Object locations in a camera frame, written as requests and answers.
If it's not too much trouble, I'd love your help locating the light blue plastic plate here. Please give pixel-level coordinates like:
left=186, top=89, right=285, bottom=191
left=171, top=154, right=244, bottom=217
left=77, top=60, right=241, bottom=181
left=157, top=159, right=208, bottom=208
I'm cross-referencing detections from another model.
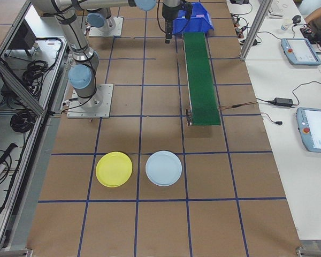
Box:
left=145, top=150, right=183, bottom=187

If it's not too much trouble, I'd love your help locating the yellow plastic plate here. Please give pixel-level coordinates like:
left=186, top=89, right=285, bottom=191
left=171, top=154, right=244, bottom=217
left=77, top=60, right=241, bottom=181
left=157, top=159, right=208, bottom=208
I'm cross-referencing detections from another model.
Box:
left=95, top=151, right=133, bottom=188

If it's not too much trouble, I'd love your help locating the blue plastic storage bin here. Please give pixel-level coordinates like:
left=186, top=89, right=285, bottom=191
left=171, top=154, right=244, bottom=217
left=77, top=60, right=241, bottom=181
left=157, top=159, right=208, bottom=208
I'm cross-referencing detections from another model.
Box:
left=172, top=2, right=215, bottom=37

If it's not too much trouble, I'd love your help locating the green conveyor belt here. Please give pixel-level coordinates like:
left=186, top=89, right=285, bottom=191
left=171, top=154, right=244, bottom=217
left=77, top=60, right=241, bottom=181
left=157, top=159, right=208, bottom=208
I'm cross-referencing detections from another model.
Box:
left=182, top=31, right=222, bottom=128

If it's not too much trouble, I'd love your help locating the small circuit board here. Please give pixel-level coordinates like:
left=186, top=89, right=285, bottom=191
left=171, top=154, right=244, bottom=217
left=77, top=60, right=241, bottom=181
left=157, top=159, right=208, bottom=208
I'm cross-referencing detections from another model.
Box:
left=235, top=25, right=251, bottom=44
left=231, top=13, right=243, bottom=27

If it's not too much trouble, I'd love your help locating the light blue teach pendant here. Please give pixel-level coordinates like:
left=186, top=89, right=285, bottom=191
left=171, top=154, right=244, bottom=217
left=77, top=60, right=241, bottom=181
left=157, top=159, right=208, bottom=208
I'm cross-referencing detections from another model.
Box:
left=295, top=107, right=321, bottom=155
left=280, top=37, right=321, bottom=66

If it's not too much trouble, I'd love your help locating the black control box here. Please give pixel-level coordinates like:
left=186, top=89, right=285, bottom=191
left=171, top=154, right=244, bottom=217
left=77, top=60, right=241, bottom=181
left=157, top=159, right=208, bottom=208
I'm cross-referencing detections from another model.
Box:
left=9, top=20, right=38, bottom=57

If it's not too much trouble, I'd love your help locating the aluminium corner bar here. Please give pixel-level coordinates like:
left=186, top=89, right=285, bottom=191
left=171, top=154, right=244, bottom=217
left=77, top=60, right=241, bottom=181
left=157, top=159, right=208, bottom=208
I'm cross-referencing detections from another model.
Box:
left=0, top=247, right=33, bottom=257
left=295, top=246, right=321, bottom=257

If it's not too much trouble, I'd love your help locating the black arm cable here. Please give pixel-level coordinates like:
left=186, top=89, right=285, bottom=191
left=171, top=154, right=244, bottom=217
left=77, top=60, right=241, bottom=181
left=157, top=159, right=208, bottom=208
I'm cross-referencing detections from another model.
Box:
left=156, top=0, right=168, bottom=34

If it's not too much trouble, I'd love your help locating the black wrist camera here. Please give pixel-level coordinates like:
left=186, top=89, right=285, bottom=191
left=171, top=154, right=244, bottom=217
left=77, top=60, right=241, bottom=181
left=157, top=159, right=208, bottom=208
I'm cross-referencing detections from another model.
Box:
left=183, top=1, right=194, bottom=20

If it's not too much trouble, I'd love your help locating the white square base plate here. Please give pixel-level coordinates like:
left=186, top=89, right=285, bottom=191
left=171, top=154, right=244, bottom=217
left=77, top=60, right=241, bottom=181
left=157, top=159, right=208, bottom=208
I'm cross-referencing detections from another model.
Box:
left=66, top=84, right=114, bottom=119
left=88, top=16, right=124, bottom=37

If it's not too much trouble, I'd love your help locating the aluminium profile post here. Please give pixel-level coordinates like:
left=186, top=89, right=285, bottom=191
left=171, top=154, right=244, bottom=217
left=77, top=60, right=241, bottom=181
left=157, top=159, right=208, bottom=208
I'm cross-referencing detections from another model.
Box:
left=239, top=0, right=273, bottom=62

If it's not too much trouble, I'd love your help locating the red and black wire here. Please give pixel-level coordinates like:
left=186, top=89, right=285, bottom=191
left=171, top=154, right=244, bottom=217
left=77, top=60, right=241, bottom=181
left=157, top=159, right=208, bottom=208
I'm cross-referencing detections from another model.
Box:
left=218, top=101, right=258, bottom=110

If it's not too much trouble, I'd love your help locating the breadboard with coloured wires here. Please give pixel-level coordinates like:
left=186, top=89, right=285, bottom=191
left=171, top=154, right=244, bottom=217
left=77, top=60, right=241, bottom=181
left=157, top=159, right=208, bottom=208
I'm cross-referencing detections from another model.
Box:
left=299, top=24, right=319, bottom=41

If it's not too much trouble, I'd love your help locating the black cable with plug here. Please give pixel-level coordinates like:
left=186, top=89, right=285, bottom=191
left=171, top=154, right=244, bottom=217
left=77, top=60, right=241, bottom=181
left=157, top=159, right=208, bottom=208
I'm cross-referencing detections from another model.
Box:
left=261, top=112, right=284, bottom=126

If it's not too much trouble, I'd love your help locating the coiled black cable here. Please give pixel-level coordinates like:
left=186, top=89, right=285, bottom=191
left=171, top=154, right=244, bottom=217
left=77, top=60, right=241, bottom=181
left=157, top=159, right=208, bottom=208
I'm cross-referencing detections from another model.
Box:
left=22, top=61, right=50, bottom=86
left=10, top=111, right=34, bottom=134

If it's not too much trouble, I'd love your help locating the black power cable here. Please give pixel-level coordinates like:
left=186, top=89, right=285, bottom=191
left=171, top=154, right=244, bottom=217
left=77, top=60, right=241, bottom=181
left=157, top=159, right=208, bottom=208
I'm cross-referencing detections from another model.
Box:
left=293, top=81, right=321, bottom=108

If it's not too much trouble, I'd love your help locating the V-shaped metal bar frame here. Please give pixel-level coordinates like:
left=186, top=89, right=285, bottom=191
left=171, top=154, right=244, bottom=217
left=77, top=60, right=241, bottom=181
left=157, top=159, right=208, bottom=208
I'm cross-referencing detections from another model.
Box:
left=0, top=0, right=70, bottom=250

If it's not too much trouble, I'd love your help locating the black handle tool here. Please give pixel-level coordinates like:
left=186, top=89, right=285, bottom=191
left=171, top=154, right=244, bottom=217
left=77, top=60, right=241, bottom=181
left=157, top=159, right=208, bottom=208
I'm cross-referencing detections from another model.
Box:
left=0, top=143, right=18, bottom=165

